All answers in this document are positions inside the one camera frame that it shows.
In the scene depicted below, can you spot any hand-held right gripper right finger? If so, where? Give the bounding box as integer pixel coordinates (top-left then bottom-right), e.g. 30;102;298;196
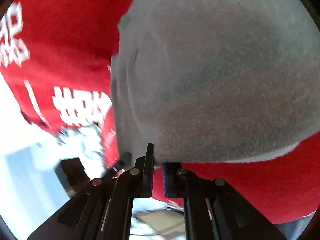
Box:
162;162;287;240

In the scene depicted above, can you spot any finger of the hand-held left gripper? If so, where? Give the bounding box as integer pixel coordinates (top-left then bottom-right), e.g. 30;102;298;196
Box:
102;152;132;180

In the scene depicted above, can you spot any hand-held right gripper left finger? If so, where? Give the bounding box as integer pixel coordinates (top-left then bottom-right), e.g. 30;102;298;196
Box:
27;143;154;240

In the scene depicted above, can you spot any grey sweater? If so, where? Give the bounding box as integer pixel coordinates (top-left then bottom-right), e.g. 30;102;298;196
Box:
110;0;320;167

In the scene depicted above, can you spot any brown cardboard box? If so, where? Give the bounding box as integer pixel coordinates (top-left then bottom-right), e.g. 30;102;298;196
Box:
134;209;185;237

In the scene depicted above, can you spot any red printed blanket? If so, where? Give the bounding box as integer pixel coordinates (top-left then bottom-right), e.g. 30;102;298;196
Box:
0;0;320;225

